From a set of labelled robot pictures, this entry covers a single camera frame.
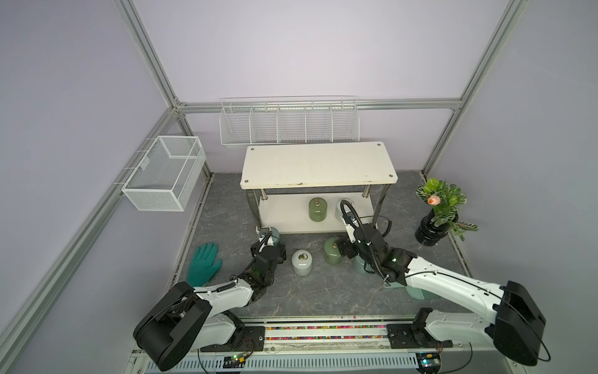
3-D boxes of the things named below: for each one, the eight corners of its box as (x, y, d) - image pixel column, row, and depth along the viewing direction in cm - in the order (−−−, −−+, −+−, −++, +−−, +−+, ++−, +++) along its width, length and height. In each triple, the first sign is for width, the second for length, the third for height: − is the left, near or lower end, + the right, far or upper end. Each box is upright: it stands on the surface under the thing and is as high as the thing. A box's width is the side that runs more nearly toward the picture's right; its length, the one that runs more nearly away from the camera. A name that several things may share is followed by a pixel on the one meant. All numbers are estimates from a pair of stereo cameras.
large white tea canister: (292, 276, 89) (291, 266, 82) (293, 260, 93) (292, 249, 86) (312, 276, 89) (312, 266, 82) (312, 260, 93) (312, 249, 86)
